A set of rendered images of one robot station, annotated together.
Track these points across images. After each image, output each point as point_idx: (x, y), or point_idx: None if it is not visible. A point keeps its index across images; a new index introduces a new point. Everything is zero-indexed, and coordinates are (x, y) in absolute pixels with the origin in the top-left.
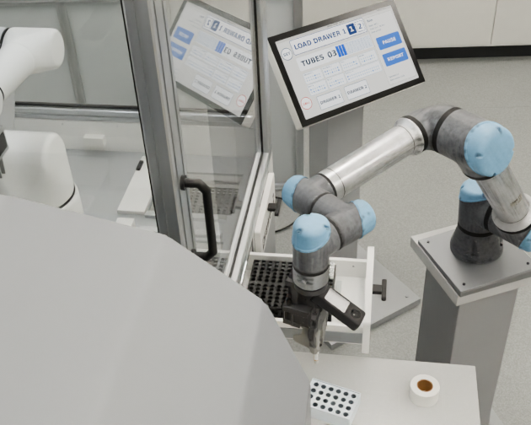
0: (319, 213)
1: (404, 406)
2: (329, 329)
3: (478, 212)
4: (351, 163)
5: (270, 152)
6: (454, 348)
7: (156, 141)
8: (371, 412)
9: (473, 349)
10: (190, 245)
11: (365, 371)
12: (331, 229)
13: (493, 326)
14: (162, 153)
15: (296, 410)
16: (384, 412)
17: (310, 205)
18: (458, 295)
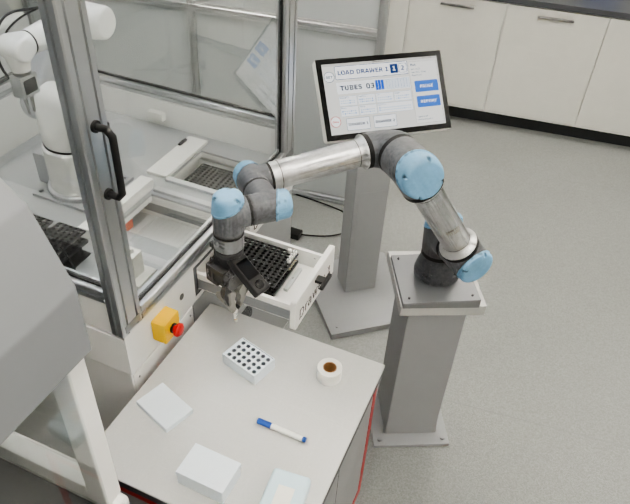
0: (247, 192)
1: (309, 379)
2: (267, 301)
3: (433, 238)
4: (296, 160)
5: (290, 154)
6: (402, 355)
7: (63, 82)
8: (279, 377)
9: (420, 360)
10: (107, 184)
11: (292, 344)
12: (245, 205)
13: (440, 345)
14: (67, 93)
15: (34, 301)
16: (290, 380)
17: (245, 184)
18: (402, 306)
